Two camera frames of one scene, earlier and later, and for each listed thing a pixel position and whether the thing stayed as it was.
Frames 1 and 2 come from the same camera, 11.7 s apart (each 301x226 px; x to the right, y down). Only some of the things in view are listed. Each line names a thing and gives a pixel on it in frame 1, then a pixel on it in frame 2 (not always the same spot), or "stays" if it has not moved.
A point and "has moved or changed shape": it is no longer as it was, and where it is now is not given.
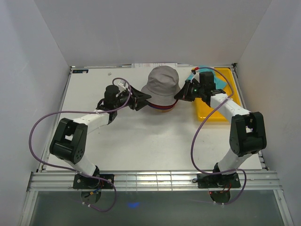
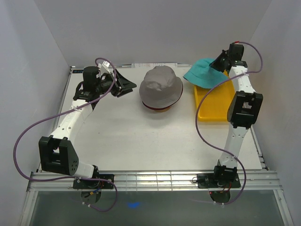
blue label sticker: [80, 71] stays
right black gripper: [183, 93] → [215, 65]
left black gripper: [139, 103] → [123, 83]
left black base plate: [81, 182] stays
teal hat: [219, 83] has moved or changed shape
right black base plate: [215, 181] stays
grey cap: [162, 85] has moved or changed shape
